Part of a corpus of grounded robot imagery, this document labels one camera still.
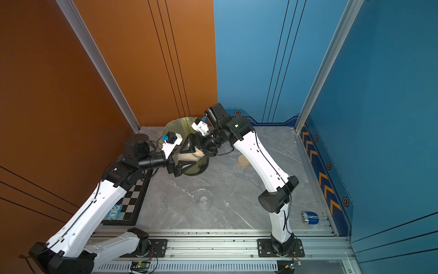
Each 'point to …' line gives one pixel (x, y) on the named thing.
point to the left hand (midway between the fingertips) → (190, 151)
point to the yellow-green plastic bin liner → (182, 126)
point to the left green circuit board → (141, 266)
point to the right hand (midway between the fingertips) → (190, 152)
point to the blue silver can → (311, 218)
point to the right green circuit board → (291, 266)
